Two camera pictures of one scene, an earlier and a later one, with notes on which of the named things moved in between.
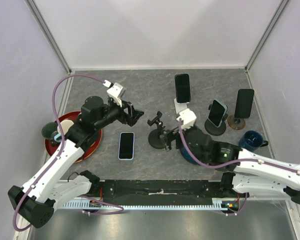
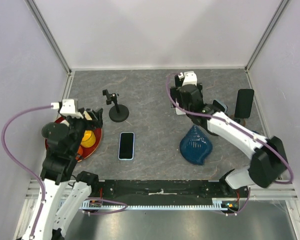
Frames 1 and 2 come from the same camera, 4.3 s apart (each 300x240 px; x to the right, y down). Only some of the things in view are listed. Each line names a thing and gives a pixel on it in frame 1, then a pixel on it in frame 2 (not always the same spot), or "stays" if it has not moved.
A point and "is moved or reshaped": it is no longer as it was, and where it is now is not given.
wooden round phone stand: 236,123 stays
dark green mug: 49,129 stays
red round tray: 87,154 stays
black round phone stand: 156,138 is moved or reshaped
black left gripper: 133,115 to 98,123
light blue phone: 126,146 stays
